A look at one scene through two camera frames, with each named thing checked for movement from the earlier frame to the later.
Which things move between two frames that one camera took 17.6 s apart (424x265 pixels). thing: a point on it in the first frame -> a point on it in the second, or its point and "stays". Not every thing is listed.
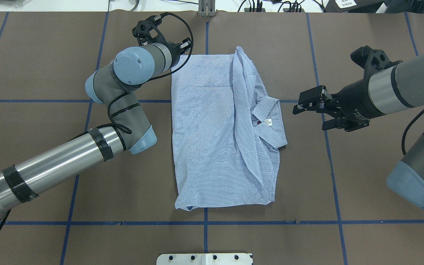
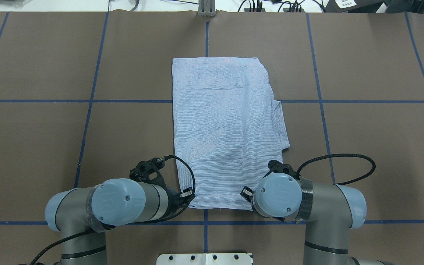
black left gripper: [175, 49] -> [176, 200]
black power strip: [285, 10] stays
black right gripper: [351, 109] -> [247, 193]
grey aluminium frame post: [207, 8] stays
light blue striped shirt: [227, 132] stays
